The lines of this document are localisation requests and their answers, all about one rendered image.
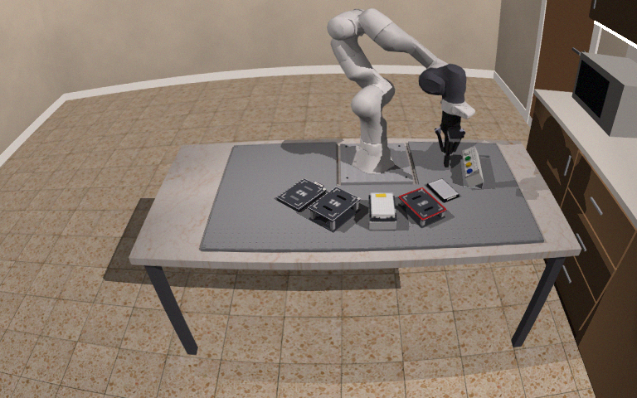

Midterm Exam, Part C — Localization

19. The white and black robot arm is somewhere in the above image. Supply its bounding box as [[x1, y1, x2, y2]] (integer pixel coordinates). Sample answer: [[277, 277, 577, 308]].
[[327, 8, 475, 174]]

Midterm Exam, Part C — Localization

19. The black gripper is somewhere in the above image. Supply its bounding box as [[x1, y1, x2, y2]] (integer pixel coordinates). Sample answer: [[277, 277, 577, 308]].
[[435, 111, 465, 167]]

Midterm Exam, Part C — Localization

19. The grey operator button panel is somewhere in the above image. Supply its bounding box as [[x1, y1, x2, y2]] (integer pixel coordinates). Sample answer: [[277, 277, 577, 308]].
[[460, 146, 489, 190]]

